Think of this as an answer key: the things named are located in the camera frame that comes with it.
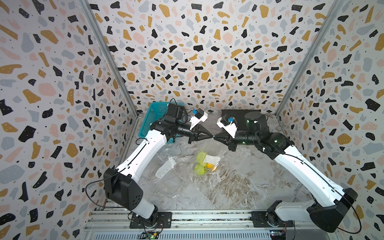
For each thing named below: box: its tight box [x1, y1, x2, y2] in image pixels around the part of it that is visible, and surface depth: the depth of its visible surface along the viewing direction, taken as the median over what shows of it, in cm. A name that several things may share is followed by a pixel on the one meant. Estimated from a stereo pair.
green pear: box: [194, 162, 206, 176], surface depth 85 cm
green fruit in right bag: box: [195, 151, 207, 168], surface depth 84 cm
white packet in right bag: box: [203, 155, 221, 165], surface depth 78 cm
